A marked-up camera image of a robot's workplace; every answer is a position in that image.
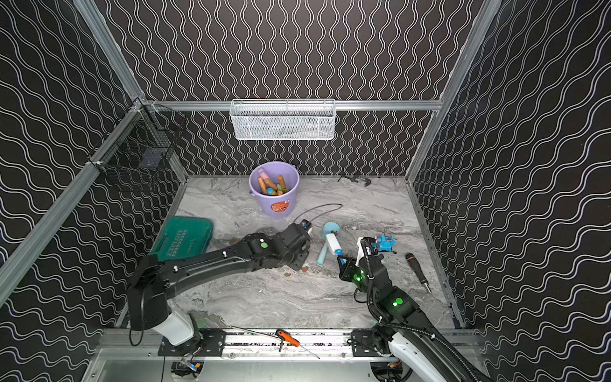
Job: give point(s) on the white wire basket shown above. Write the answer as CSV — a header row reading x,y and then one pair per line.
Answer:
x,y
283,119

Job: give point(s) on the black clip tool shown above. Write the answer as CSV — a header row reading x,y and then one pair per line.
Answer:
x,y
356,179

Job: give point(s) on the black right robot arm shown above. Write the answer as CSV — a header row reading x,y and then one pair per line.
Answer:
x,y
402,329

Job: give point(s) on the purple plastic bucket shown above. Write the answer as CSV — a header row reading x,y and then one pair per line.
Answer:
x,y
282,204

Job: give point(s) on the black wire basket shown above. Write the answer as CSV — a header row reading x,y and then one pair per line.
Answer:
x,y
143,158

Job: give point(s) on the black orange screwdriver handle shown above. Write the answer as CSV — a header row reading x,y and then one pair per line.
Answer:
x,y
417,269

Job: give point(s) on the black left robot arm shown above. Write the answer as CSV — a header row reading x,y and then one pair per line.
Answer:
x,y
156,282

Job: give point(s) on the wide green trowel wooden handle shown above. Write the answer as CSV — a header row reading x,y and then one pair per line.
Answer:
x,y
270,184

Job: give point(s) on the small blue clamp tool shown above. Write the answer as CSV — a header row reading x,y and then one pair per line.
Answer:
x,y
385,243

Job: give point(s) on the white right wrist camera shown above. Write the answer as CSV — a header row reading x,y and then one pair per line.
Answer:
x,y
366,246

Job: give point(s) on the orange handled screwdriver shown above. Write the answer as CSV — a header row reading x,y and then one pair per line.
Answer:
x,y
289,339

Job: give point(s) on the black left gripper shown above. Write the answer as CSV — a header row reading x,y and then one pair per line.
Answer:
x,y
296,239

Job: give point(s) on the white blue brush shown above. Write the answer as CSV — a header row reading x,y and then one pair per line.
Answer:
x,y
334,245

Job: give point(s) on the wide light blue trowel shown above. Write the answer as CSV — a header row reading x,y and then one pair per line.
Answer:
x,y
329,227

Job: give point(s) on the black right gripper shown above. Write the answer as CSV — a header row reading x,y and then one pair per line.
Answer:
x,y
345,271

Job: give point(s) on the green plastic tool case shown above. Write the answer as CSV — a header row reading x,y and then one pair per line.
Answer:
x,y
183,238

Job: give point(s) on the lime front trowel wooden handle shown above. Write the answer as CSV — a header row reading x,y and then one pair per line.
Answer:
x,y
263,186

